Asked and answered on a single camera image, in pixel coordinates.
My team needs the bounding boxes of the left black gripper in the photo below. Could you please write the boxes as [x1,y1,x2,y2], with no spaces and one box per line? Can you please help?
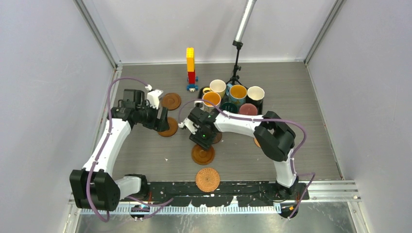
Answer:
[136,100,169,132]

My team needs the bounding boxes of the dark brown wooden coaster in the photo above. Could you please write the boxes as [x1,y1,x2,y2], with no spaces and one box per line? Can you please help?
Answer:
[212,132,222,144]

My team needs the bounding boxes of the rattan coaster front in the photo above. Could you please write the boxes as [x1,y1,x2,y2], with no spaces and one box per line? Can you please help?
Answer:
[195,167,221,193]

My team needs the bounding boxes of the rattan coaster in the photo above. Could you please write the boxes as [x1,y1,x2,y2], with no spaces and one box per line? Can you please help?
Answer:
[195,167,221,193]
[254,138,260,148]

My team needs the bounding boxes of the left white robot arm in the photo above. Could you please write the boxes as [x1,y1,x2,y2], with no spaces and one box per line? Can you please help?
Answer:
[69,89,170,211]

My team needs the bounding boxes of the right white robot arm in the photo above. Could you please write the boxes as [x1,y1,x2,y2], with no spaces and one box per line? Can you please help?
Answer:
[178,107,307,199]

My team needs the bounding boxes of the floral white mug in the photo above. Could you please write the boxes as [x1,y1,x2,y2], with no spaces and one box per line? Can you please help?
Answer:
[194,92,222,113]

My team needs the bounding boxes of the dark green mug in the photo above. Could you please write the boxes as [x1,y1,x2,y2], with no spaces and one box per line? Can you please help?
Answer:
[220,102,238,114]

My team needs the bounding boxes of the pink ghost mug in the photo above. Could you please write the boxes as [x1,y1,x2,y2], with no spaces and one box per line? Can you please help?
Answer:
[239,103,258,116]

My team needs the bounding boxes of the cream yellow mug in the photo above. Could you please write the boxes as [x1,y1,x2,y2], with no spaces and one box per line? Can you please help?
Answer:
[202,80,226,99]

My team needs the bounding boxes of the blue patterned mug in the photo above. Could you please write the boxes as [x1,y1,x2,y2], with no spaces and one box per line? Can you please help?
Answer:
[226,83,247,108]

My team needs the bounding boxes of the toy brick tower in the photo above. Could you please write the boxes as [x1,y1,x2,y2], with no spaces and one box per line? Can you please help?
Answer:
[186,48,198,92]

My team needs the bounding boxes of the black serving tray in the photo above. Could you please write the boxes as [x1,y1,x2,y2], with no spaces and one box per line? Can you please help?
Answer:
[202,84,265,114]

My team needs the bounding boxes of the black white-inside mug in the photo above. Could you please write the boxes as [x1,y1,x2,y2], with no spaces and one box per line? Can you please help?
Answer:
[246,86,265,109]

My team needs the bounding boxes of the black tripod stand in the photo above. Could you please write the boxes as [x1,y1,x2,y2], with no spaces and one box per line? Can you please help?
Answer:
[226,40,243,85]

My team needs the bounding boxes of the silver metal pole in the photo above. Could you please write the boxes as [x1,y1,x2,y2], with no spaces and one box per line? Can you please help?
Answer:
[233,0,257,44]

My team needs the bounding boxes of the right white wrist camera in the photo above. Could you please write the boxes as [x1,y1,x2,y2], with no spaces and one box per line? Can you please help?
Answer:
[178,117,200,135]

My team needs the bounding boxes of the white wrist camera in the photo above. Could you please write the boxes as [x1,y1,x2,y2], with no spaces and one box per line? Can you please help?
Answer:
[178,117,200,135]
[145,84,164,109]

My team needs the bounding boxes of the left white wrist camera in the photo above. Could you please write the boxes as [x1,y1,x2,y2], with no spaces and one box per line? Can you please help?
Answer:
[145,84,164,109]

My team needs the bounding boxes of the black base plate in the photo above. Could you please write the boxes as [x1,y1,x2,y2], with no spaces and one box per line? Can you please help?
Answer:
[131,181,309,207]

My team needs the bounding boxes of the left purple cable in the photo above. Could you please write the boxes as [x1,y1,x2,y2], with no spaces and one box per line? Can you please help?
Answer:
[85,76,174,223]

